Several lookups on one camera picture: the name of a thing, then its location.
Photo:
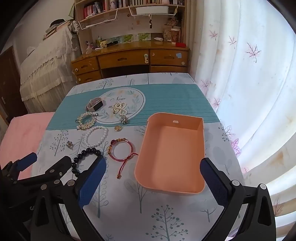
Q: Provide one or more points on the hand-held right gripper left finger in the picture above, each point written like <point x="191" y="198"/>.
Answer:
<point x="92" y="183"/>

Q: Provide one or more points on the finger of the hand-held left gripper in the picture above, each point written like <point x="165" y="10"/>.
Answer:
<point x="26" y="161"/>
<point x="57" y="169"/>

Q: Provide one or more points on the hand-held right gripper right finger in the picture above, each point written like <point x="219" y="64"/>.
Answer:
<point x="214" y="183"/>

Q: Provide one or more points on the peach plastic box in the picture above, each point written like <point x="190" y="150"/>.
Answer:
<point x="171" y="157"/>

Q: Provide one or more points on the small flower brooch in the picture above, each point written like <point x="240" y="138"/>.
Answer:
<point x="124" y="120"/>

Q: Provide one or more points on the pink blanket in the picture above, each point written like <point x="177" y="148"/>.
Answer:
<point x="20" y="134"/>

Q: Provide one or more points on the tree print tablecloth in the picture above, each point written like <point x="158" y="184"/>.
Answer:
<point x="129" y="208"/>

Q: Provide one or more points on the brown door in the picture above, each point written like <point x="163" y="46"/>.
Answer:
<point x="9" y="88"/>

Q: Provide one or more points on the cream lace cover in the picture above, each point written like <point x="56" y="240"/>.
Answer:
<point x="44" y="69"/>

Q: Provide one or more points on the floral white curtain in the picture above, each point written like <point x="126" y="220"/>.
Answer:
<point x="254" y="92"/>

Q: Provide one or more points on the wooden desk with drawers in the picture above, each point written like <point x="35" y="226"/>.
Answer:
<point x="124" y="58"/>

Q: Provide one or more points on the stack of books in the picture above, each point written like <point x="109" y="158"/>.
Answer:
<point x="52" y="31"/>

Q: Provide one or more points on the yellow toy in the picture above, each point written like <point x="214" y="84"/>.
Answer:
<point x="104" y="43"/>

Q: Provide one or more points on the cream drawer hook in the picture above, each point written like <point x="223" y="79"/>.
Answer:
<point x="146" y="58"/>

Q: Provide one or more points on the red flat box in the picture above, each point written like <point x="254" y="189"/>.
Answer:
<point x="180" y="44"/>

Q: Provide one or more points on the white tube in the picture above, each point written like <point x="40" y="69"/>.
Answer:
<point x="158" y="39"/>

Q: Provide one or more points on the row of books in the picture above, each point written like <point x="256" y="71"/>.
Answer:
<point x="93" y="9"/>

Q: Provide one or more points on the wooden bookshelf hutch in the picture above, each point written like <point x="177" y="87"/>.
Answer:
<point x="138" y="25"/>

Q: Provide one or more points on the hanging keys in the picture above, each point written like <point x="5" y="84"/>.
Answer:
<point x="150" y="23"/>

